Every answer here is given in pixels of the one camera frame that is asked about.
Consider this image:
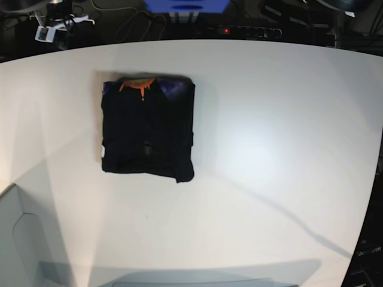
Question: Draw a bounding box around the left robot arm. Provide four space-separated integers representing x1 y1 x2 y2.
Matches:
317 0 380 17

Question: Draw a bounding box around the black T-shirt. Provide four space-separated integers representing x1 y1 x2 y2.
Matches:
101 76 195 183

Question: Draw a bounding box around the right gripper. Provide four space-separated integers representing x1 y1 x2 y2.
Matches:
29 11 96 33

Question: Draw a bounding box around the white bin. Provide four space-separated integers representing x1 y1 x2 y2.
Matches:
1 184 62 286

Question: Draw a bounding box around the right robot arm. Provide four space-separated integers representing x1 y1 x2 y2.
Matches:
33 1 96 42

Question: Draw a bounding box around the black power strip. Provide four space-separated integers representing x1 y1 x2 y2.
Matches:
214 25 282 41

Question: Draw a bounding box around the blue plastic box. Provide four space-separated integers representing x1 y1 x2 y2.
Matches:
144 0 230 13

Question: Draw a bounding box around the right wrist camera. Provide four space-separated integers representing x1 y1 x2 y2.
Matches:
35 26 56 43

